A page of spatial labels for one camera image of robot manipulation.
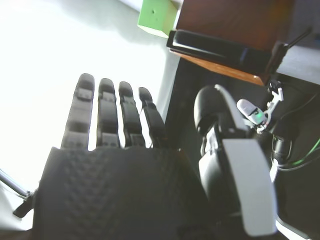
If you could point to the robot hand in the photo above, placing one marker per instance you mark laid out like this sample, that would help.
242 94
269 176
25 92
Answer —
112 190

